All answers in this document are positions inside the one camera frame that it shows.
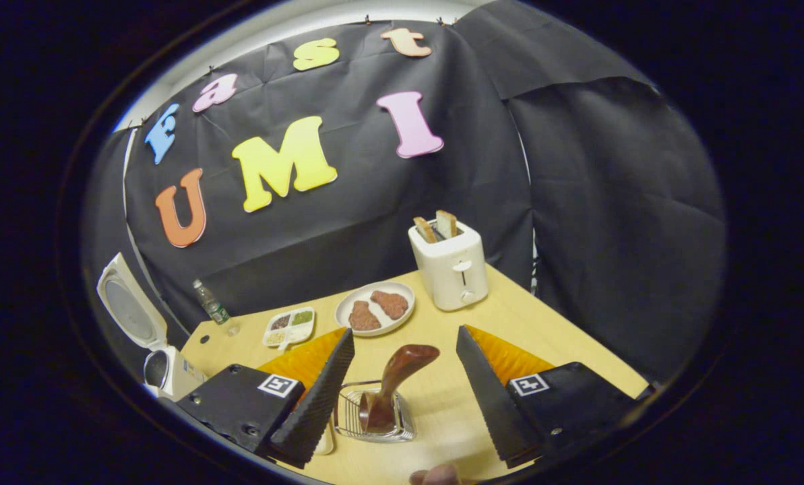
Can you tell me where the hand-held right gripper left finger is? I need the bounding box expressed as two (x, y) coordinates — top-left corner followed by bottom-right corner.
(176, 328), (355, 470)

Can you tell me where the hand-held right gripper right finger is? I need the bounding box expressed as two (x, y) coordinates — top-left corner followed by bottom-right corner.
(456, 325), (648, 469)

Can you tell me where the brown wooden spoon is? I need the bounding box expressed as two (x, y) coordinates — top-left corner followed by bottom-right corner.
(359, 344), (441, 433)

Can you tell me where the white rice cooker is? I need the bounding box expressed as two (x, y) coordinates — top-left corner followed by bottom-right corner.
(96, 253), (208, 403)

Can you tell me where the white divided grain tray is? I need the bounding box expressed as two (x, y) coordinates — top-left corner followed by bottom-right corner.
(262, 306), (316, 352)

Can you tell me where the brown meat piece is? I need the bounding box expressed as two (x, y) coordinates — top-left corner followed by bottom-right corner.
(348, 300), (382, 332)
(371, 290), (410, 321)

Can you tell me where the white toaster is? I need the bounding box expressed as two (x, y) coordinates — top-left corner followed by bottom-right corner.
(408, 219), (489, 313)

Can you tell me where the white round plate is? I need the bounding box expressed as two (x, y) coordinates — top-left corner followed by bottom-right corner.
(335, 281), (416, 337)

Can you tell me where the clear plastic water bottle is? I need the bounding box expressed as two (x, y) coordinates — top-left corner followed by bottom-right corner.
(193, 279), (241, 337)

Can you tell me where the black backdrop cloth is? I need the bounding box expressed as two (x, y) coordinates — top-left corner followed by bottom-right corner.
(82, 0), (726, 385)

